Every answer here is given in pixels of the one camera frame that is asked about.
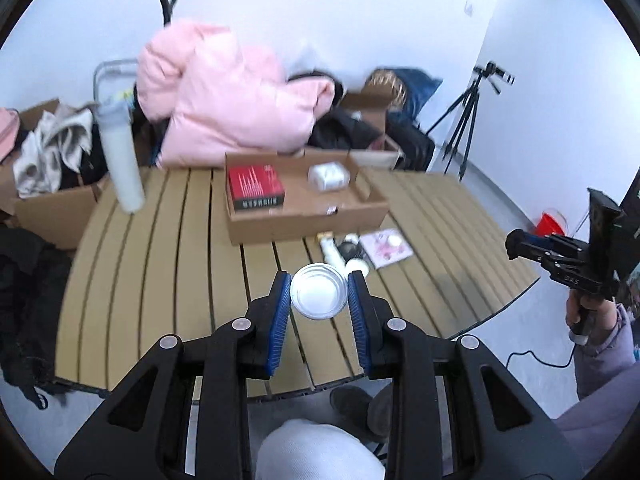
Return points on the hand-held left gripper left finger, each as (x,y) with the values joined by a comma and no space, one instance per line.
(280,320)

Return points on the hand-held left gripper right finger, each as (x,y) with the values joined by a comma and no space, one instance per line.
(358,320)

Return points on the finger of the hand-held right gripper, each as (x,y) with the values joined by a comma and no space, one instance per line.
(562,266)
(530,242)

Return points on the white round lid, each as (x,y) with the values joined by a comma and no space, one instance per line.
(317,292)

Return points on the small white jar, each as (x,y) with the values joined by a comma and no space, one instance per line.
(357,267)

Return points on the pink sachet packet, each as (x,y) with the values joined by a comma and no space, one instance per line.
(380,256)

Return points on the black round puff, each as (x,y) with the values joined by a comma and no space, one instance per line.
(348,249)

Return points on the white tube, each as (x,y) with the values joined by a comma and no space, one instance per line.
(332,252)

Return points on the cardboard tray box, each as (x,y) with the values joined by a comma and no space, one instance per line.
(305,220)

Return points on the person's right forearm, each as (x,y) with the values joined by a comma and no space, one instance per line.
(602,360)

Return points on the person's right hand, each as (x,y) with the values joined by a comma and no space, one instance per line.
(597,310)

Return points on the red bucket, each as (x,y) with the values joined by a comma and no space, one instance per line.
(550,222)

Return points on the person's grey shoe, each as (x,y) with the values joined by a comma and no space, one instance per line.
(360,407)

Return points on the person's white trouser leg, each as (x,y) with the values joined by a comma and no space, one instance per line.
(315,452)

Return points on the red box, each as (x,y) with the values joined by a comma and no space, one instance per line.
(255,185)

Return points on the black tripod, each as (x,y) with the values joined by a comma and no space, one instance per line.
(465,120)

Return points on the black backpack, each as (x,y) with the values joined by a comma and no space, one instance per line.
(412,142)

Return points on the person's purple top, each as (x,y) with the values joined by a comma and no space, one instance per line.
(600,430)

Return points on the black garment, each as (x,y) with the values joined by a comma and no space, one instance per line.
(345,130)

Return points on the blue bag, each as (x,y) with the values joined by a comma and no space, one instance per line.
(417,87)

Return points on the open cardboard box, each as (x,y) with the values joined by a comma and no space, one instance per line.
(367,105)

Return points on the wicker basket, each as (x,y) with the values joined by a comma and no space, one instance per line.
(382,82)

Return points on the white tumbler bottle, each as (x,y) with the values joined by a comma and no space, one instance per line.
(121,160)

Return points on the pink down jacket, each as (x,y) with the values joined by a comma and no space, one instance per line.
(225,100)

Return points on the large cardboard box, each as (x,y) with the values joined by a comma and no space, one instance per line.
(55,215)

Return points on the grey white clothes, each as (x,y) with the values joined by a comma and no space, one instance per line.
(50,150)

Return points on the pink bag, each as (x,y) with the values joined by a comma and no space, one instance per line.
(7,132)

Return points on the camera on tripod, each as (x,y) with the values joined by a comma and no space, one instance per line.
(497,74)

